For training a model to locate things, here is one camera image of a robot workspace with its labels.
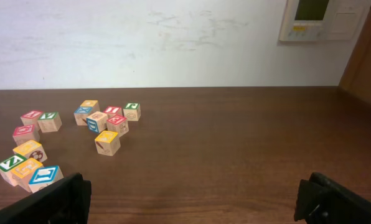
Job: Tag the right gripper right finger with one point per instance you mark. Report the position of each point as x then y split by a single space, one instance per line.
321 200

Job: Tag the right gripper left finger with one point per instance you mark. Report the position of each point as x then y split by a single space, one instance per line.
65 201

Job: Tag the blue L block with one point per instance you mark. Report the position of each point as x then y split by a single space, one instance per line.
45 176

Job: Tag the yellow Z block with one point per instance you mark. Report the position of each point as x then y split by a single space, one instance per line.
31 149

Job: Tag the yellow K block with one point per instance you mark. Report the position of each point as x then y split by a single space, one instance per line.
107 143

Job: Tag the green N block right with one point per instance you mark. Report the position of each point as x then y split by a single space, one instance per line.
8 164

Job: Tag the green V block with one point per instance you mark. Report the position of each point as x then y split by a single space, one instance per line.
49 122

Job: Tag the red C block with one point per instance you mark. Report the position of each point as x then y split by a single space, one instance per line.
23 134

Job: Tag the blue edged tilted block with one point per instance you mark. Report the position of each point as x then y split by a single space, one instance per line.
96 122

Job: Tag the blue X block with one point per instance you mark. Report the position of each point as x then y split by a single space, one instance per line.
81 114

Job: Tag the red Y block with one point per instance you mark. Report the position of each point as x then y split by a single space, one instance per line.
32 117

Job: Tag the red E block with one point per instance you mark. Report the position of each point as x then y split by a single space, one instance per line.
118 124

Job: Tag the yellow top block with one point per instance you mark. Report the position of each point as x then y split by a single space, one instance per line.
91 105

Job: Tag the green J block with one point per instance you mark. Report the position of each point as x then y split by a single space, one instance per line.
132 111

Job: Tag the brown wooden side panel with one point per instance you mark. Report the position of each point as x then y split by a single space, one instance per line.
356 79

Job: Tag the white wall control panel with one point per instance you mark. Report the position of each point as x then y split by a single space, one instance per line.
317 20

